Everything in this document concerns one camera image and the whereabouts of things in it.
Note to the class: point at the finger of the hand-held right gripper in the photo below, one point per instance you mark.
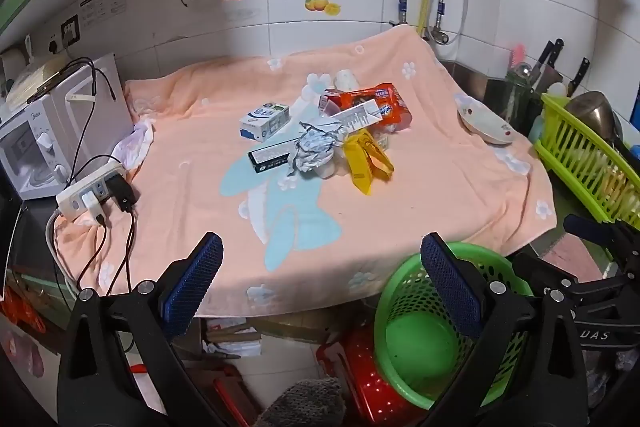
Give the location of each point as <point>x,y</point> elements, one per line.
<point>545,274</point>
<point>590,228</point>

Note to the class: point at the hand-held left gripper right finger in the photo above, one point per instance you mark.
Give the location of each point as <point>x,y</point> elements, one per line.
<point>452,287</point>

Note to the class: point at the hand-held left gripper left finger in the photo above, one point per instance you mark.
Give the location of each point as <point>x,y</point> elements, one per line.
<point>192,287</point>

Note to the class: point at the green plastic basket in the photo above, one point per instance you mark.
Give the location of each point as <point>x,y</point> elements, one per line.
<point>420,347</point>

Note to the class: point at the long black box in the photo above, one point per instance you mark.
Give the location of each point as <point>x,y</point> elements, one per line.
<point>270,157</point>

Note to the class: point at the yellow packet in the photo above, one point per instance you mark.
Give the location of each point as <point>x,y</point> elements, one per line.
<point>360,162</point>

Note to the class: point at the blue and white milk carton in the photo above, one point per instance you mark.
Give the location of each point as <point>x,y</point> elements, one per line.
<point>262,122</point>

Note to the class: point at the white paper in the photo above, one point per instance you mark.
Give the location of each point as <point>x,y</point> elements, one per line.
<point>315,147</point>

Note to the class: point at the orange snack packet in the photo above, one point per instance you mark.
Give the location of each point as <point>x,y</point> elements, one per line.
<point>395,107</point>

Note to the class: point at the long red and white box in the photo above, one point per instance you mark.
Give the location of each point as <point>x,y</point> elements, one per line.
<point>360,116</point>

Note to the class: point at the pink towel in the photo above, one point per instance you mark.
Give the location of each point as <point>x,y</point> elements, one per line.
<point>575,257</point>

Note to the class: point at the peach flower print blanket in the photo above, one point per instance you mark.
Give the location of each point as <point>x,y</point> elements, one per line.
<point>200,217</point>

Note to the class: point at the green plastic dish rack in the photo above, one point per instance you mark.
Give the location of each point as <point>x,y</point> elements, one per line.
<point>570,142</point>

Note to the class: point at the cardboard box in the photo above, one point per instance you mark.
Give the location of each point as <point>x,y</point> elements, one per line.
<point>280,327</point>

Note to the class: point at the black charger plug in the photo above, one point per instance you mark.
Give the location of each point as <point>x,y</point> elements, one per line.
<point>122,194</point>

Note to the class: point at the metal pot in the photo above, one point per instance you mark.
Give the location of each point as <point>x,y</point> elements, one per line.
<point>595,112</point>

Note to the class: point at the white charger plug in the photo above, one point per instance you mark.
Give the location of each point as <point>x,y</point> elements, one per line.
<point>92,202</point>

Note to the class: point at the red plastic basket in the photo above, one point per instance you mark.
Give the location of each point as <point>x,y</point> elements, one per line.
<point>365,387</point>

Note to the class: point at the dark green utensil holder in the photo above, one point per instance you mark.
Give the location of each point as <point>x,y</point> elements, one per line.
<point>520,104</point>

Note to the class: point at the white power strip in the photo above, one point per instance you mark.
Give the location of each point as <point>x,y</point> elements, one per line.
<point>75,202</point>

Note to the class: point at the white plate with cherry print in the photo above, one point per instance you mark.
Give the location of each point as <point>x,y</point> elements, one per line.
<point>487,124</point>

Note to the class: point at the white patterned cloth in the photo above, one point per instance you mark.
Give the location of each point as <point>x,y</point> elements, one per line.
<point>132,144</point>

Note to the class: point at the grey knitted cloth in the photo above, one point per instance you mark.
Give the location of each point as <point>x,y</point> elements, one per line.
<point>305,404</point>

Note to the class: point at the red plastic bag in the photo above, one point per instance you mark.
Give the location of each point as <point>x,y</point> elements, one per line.
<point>20,312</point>

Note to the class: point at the pink brush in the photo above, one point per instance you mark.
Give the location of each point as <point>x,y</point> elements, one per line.
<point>518,56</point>

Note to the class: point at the white microwave oven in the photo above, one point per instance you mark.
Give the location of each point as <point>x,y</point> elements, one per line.
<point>30,147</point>

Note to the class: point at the metal valve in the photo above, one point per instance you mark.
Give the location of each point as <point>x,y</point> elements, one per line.
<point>440,36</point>

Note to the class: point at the black wall socket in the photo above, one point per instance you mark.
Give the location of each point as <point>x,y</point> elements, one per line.
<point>70,31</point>

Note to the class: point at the white wall label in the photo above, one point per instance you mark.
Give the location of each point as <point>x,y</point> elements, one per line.
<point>102,4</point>

